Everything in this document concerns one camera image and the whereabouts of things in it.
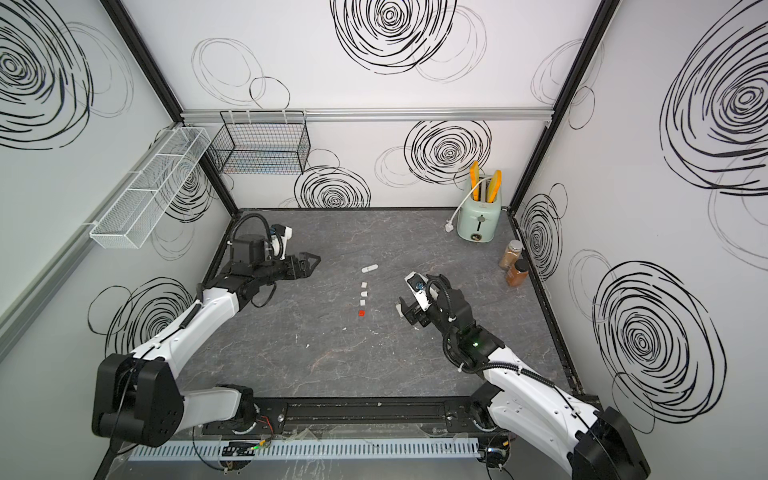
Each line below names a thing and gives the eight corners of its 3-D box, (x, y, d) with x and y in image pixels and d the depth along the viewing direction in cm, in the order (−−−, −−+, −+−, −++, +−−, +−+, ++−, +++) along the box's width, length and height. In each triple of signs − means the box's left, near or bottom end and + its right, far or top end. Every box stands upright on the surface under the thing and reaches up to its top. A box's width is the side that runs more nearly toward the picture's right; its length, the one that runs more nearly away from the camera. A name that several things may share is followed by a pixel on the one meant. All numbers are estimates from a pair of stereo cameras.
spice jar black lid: (507, 287, 100) (516, 272, 93) (503, 273, 103) (511, 258, 96) (521, 287, 100) (532, 272, 93) (517, 273, 103) (527, 258, 96)
